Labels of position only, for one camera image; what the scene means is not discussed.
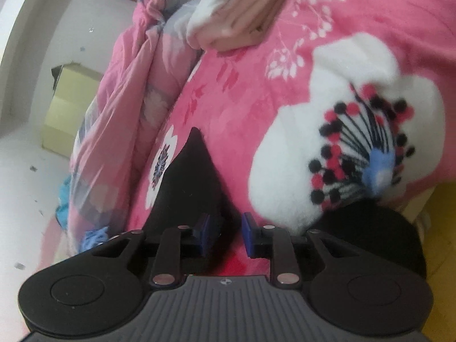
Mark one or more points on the black garment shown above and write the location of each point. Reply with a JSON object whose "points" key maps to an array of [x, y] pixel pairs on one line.
{"points": [[192, 185]]}

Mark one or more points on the pink floral quilt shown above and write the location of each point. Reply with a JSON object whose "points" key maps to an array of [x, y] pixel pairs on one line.
{"points": [[121, 96]]}

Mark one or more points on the folded white and pink clothes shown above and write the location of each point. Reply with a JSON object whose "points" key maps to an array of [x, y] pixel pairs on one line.
{"points": [[235, 10]]}

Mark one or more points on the pink floral fleece blanket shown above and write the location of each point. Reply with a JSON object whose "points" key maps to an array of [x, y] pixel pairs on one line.
{"points": [[256, 89]]}

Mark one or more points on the pale yellow wardrobe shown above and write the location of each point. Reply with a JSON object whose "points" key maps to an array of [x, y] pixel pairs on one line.
{"points": [[67, 114]]}

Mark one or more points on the bright blue cloth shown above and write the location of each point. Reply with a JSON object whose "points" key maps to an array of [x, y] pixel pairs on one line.
{"points": [[63, 203]]}

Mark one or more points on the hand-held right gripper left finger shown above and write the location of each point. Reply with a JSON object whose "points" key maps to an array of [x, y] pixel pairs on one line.
{"points": [[205, 235]]}

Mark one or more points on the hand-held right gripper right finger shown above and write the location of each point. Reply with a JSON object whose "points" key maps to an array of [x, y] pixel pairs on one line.
{"points": [[249, 237]]}

